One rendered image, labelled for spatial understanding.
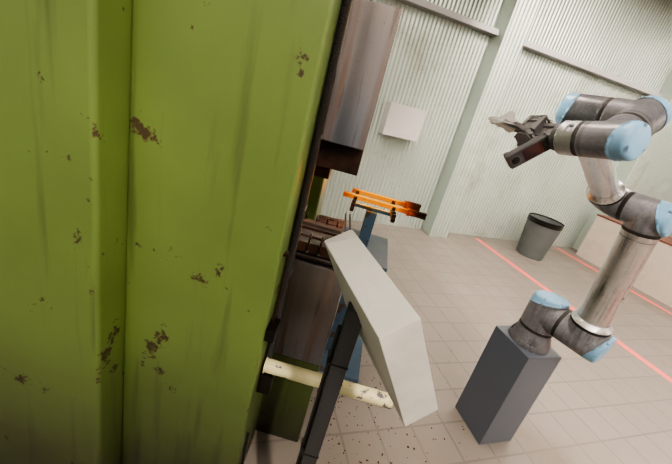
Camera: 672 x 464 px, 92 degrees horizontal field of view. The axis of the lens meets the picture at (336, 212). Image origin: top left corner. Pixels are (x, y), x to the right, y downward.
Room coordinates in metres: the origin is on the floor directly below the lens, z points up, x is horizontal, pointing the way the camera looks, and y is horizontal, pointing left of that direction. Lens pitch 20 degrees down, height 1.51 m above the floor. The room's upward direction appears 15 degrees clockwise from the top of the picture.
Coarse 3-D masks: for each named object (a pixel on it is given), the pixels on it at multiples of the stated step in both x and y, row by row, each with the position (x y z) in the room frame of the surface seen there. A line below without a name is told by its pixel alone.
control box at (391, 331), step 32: (352, 256) 0.67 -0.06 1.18; (352, 288) 0.57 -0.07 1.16; (384, 288) 0.55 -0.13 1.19; (384, 320) 0.48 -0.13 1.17; (416, 320) 0.47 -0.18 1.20; (384, 352) 0.45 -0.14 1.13; (416, 352) 0.48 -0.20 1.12; (384, 384) 0.57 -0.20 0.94; (416, 384) 0.49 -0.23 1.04; (416, 416) 0.50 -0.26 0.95
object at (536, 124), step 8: (528, 120) 1.04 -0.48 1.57; (536, 120) 1.01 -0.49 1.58; (544, 120) 1.00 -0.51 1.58; (552, 120) 1.01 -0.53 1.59; (568, 120) 0.97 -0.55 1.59; (528, 128) 1.00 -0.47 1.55; (536, 128) 0.99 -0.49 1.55; (544, 128) 0.99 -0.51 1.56; (552, 128) 0.98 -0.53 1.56; (520, 136) 1.01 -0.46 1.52; (528, 136) 0.98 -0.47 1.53; (536, 136) 0.98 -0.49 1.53; (552, 136) 0.93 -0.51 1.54; (520, 144) 1.02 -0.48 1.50; (552, 144) 0.93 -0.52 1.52
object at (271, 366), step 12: (276, 360) 0.85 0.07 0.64; (276, 372) 0.82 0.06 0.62; (288, 372) 0.82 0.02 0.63; (300, 372) 0.83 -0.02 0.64; (312, 372) 0.84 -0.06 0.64; (312, 384) 0.81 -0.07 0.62; (348, 384) 0.83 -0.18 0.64; (348, 396) 0.81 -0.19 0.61; (360, 396) 0.81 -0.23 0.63; (372, 396) 0.81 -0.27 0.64; (384, 396) 0.82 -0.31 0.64
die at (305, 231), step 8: (320, 224) 1.26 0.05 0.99; (328, 224) 1.28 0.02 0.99; (304, 232) 1.15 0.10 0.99; (312, 232) 1.16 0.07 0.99; (320, 232) 1.18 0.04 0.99; (328, 232) 1.18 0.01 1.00; (304, 240) 1.10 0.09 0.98; (312, 240) 1.12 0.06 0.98; (320, 240) 1.13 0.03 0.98; (304, 248) 1.09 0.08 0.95; (312, 248) 1.09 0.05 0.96; (328, 256) 1.08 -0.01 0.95
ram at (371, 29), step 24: (360, 0) 1.04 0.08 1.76; (360, 24) 1.04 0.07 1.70; (384, 24) 1.03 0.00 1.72; (360, 48) 1.04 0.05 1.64; (384, 48) 1.03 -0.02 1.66; (360, 72) 1.04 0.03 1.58; (384, 72) 1.03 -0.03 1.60; (336, 96) 1.04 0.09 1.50; (360, 96) 1.04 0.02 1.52; (336, 120) 1.04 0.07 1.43; (360, 120) 1.03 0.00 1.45; (360, 144) 1.03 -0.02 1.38
